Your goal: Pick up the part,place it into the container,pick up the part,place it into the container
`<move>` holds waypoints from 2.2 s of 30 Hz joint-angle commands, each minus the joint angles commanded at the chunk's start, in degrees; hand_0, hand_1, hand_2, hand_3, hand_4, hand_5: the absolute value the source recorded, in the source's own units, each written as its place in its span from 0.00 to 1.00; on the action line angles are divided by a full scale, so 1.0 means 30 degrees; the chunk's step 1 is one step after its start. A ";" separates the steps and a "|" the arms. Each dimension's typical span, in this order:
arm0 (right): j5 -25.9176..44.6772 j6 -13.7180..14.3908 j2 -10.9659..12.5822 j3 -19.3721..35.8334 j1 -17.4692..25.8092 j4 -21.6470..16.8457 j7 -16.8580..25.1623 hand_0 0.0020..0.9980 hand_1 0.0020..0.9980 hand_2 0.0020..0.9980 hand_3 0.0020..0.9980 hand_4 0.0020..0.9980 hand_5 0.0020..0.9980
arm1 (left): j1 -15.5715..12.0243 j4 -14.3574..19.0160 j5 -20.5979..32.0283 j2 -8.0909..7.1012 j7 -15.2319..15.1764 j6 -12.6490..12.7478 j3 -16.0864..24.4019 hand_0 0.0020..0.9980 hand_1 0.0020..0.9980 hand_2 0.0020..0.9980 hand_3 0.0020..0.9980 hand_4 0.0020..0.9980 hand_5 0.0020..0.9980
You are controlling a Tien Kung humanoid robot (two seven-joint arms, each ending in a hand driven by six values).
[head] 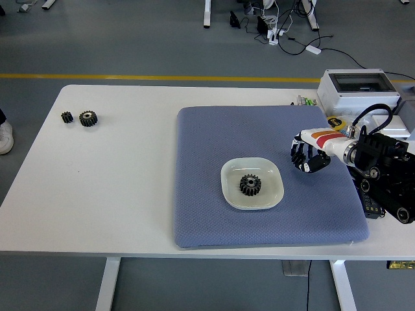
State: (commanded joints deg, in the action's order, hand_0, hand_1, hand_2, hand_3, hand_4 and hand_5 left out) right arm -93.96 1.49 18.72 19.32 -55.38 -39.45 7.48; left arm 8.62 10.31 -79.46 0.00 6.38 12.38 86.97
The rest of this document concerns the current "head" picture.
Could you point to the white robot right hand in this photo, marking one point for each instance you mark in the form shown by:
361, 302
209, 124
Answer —
324, 139

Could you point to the small black gear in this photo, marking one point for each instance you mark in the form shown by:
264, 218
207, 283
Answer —
66, 117
297, 159

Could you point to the large black gear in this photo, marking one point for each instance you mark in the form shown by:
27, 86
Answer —
88, 118
250, 185

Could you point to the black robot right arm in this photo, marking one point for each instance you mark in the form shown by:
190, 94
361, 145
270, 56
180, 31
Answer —
382, 152

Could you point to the black box on floor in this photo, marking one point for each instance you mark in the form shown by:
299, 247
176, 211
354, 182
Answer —
261, 25

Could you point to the yellow tape measure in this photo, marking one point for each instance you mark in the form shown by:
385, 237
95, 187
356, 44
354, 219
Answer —
335, 123

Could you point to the clear bag of metal parts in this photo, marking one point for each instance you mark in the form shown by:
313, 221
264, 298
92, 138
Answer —
351, 120

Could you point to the green and white connectors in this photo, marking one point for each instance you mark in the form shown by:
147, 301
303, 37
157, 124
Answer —
306, 100

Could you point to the blue-grey quilted mat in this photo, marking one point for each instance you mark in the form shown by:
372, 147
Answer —
259, 136

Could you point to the white power strip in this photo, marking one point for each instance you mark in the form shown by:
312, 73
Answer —
313, 49

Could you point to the white square dish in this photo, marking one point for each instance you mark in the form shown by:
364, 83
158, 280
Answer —
233, 194

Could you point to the white charger on floor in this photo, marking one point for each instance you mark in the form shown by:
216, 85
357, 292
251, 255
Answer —
274, 36

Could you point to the white background desk leg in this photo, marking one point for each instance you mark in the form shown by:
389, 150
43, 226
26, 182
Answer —
312, 16
207, 14

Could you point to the white table leg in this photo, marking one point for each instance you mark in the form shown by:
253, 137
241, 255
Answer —
108, 285
343, 285

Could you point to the yellow label strip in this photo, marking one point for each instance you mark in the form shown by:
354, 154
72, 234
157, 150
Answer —
401, 264

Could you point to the black device on floor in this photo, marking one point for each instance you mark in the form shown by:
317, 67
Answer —
234, 20

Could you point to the person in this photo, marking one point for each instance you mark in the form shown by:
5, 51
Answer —
6, 137

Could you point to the grey electrical enclosure box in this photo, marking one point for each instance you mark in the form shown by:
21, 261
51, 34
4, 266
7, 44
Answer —
353, 97

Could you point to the white switch panel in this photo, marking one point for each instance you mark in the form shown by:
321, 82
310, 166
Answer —
400, 126

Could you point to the grey bracket under table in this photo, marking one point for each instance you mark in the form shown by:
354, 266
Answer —
293, 268

